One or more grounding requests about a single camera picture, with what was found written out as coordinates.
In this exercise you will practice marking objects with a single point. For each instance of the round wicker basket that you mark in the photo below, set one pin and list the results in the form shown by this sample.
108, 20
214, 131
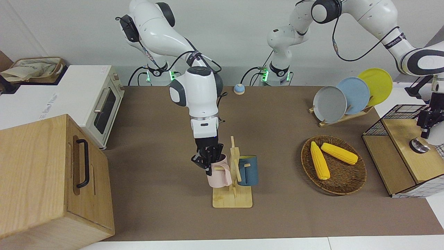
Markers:
343, 177

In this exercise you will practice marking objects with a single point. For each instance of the yellow corn cob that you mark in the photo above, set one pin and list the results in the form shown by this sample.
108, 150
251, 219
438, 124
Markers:
340, 153
321, 163

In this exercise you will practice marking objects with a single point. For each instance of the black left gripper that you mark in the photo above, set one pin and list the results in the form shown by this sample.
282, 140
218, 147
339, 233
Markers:
433, 116

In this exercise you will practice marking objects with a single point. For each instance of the brown table mat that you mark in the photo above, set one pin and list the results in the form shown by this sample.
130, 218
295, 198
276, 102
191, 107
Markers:
156, 156

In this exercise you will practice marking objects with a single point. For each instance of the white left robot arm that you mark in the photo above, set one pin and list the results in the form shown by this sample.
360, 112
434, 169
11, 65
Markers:
374, 17

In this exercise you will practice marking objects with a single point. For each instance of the yellow plate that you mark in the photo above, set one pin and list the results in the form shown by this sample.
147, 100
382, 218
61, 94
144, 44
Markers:
380, 83

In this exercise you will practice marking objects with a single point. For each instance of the small blue round knob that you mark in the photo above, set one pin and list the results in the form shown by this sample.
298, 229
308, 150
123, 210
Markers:
239, 89

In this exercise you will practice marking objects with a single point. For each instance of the light blue plate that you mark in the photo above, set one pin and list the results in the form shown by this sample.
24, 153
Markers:
357, 95

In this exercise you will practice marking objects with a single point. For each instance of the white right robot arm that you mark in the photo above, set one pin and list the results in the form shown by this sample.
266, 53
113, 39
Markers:
197, 93

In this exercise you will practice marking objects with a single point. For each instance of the dark blue mug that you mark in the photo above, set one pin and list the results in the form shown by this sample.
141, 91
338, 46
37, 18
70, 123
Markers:
251, 172

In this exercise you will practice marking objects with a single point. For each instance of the cardboard box with paper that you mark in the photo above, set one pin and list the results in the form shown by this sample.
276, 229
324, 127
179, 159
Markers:
31, 71

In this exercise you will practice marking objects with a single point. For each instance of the pink mug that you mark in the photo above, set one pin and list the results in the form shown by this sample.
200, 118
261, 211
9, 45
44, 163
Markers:
222, 180

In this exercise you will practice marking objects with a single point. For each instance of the wooden drawer cabinet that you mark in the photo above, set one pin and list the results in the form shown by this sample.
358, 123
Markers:
34, 180

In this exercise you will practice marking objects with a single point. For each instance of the grey plate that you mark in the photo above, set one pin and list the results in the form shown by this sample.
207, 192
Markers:
329, 104

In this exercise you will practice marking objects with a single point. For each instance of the white toaster oven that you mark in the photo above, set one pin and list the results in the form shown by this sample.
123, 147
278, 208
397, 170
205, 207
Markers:
45, 93

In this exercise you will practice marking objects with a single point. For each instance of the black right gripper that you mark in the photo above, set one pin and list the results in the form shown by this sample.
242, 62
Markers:
207, 146

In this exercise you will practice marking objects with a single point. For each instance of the black stand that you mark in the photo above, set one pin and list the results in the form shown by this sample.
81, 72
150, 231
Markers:
414, 91

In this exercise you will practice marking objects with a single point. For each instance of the wooden mug rack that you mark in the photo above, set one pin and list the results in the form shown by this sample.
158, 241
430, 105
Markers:
232, 201

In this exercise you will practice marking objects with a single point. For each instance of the wooden plate rack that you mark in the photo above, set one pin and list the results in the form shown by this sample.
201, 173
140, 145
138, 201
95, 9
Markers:
343, 118

